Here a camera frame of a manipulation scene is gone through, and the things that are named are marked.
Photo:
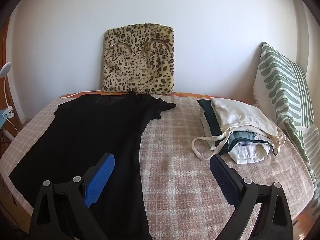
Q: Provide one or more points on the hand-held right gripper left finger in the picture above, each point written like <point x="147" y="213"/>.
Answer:
<point x="100" y="180"/>

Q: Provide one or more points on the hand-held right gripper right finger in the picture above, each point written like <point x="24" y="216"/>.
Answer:
<point x="225" y="182"/>

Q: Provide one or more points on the black shirt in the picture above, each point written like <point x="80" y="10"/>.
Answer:
<point x="100" y="130"/>

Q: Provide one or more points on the white folded shirt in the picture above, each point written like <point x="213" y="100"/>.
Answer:
<point x="247" y="155"/>

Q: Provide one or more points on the teal folded garment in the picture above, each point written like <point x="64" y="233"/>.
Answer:
<point x="240" y="136"/>

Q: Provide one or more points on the beige plaid blanket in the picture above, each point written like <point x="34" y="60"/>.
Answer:
<point x="175" y="155"/>

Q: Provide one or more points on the dark green folded garment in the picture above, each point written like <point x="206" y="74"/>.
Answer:
<point x="210" y="115"/>

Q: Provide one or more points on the green striped white pillow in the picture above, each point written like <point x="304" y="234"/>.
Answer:
<point x="282" y="85"/>

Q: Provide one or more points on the leopard print cushion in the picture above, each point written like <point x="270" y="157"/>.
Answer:
<point x="137" y="60"/>

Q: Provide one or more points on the white gooseneck lamp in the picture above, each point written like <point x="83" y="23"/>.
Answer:
<point x="5" y="68"/>

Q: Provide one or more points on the wooden bed frame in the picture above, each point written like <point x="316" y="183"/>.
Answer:
<point x="7" y="42"/>

